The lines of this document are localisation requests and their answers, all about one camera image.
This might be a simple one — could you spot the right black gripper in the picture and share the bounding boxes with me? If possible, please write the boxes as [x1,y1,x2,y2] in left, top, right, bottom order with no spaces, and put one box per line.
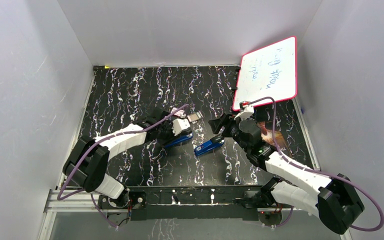
[208,112,251,153]

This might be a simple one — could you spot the dark brown book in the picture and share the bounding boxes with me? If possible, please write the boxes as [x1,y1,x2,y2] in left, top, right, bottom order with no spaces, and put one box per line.
[257,121,293,158]

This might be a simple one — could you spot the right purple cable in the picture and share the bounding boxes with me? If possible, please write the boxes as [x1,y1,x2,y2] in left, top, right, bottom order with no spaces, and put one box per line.
[239,96,384,232]

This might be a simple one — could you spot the pink framed whiteboard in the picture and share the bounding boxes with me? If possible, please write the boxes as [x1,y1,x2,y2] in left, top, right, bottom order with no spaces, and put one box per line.
[231,36,298,111]

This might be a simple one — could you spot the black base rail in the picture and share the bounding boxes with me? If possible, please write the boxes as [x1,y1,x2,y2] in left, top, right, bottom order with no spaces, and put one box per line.
[97,185,291,224]

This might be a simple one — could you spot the blue stapler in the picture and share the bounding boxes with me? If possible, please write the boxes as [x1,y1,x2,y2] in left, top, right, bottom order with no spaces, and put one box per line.
[163,132,194,148]
[194,135,225,157]

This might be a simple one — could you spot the staple box tray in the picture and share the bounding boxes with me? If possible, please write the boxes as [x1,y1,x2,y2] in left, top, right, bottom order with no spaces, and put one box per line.
[187,111,204,123]

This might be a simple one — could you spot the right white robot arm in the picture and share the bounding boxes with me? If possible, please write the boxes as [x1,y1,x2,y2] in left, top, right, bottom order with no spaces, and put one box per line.
[208,113,365,235]

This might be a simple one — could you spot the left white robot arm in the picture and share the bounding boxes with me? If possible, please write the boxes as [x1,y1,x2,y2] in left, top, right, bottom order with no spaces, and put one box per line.
[62,108,192,208]

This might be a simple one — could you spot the red white staple box sleeve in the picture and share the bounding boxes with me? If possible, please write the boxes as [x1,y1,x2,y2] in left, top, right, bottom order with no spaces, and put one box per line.
[171,107,186,119]

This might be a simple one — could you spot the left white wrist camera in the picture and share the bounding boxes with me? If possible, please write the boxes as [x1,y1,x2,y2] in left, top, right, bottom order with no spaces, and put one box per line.
[172,118,192,136]

